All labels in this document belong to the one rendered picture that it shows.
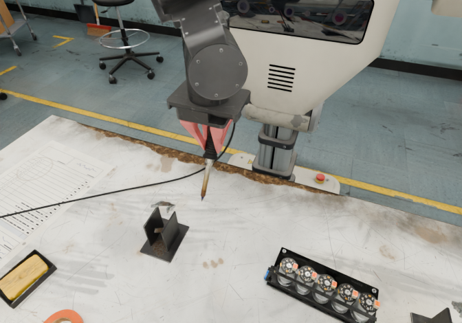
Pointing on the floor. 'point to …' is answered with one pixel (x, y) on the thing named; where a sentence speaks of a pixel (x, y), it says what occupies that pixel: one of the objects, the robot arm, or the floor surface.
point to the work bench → (220, 242)
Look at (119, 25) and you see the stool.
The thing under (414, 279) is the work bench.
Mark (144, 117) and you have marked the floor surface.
